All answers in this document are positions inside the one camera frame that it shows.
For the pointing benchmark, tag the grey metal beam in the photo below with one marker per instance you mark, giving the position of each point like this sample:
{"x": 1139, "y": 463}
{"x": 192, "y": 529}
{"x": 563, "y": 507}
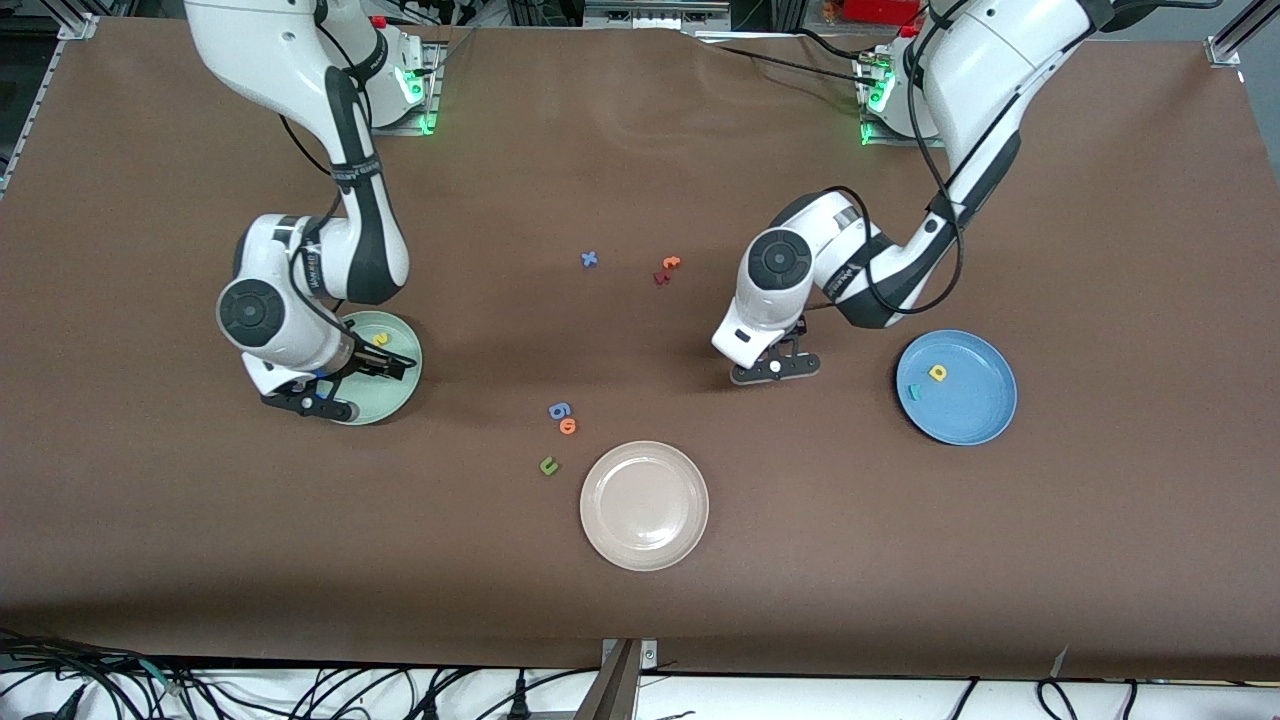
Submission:
{"x": 610, "y": 695}

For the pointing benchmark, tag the aluminium frame profile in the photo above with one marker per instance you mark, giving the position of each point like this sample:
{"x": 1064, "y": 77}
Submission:
{"x": 1228, "y": 45}
{"x": 78, "y": 22}

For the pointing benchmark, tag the black power plug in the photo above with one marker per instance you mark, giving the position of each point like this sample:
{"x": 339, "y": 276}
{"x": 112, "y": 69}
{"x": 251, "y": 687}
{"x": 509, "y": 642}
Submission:
{"x": 519, "y": 700}

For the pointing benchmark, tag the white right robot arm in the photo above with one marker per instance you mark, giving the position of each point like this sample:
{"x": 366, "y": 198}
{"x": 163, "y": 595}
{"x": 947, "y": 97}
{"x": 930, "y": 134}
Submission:
{"x": 260, "y": 50}

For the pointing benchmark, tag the blue plate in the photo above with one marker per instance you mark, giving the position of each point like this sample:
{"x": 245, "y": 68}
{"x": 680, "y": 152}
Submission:
{"x": 965, "y": 405}

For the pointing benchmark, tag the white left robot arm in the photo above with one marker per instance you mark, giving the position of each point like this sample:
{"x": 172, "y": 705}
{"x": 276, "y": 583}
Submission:
{"x": 1000, "y": 60}

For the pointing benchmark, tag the brown table cover sheet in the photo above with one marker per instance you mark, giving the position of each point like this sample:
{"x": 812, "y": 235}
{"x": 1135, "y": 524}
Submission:
{"x": 200, "y": 550}

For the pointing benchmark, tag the beige plate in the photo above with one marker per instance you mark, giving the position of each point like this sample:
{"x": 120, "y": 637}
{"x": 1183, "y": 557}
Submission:
{"x": 644, "y": 505}

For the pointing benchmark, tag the blue letter g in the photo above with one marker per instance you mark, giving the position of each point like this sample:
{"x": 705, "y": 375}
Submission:
{"x": 560, "y": 410}

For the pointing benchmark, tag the red box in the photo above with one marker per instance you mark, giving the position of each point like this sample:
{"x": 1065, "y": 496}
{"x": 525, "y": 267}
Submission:
{"x": 880, "y": 10}

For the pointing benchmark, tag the light green plate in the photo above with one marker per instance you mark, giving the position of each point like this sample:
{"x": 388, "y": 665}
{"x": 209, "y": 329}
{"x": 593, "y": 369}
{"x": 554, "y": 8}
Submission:
{"x": 395, "y": 398}

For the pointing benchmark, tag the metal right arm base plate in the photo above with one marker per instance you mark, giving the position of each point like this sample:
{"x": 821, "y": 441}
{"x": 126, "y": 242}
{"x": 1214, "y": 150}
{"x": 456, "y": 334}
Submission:
{"x": 425, "y": 125}

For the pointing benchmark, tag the silver corner bracket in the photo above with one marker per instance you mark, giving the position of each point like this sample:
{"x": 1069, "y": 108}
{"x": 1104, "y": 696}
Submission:
{"x": 648, "y": 653}

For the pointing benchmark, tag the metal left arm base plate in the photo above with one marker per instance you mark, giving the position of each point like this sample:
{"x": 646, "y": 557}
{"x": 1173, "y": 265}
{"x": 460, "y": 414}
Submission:
{"x": 890, "y": 140}

